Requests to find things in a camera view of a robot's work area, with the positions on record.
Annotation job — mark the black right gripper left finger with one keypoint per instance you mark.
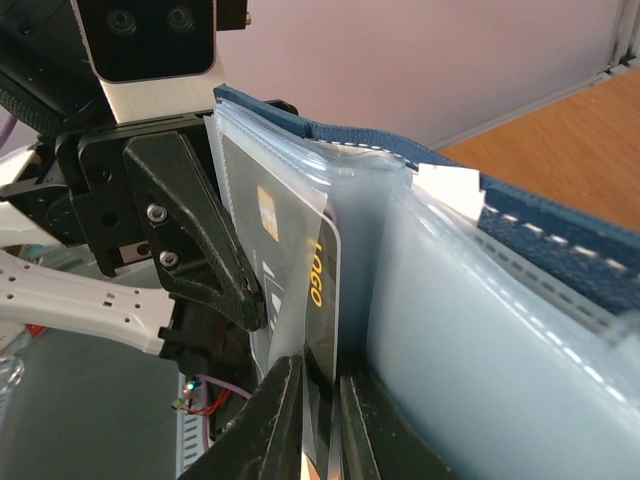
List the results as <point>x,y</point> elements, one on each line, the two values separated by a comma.
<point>264,439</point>

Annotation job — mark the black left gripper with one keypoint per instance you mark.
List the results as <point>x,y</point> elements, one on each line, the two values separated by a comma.
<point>124,236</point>

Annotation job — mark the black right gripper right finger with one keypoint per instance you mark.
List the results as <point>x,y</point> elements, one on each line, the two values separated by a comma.
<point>378,443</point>

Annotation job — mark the black VIP credit card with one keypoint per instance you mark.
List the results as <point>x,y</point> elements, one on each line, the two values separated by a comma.
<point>278,213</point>

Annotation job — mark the blue card holder wallet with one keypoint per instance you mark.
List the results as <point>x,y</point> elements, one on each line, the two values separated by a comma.
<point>504,326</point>

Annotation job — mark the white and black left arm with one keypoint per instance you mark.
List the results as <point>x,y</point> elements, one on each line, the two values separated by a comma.
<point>142,197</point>

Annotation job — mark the left controller board with LEDs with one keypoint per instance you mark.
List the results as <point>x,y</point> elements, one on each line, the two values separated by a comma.
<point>189,398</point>

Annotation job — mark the grey slotted cable duct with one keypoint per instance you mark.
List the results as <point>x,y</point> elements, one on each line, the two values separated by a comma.
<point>190,443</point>

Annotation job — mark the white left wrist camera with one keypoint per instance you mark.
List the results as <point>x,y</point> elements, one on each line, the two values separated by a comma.
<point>153,59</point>

